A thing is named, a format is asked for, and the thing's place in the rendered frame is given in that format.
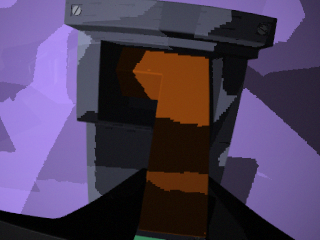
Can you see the orange l-shaped part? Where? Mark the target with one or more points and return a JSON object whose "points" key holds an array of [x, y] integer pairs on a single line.
{"points": [[175, 198]]}

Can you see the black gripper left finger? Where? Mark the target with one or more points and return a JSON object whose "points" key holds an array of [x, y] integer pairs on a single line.
{"points": [[113, 216]]}

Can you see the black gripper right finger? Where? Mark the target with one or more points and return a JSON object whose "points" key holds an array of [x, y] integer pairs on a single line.
{"points": [[230, 219]]}

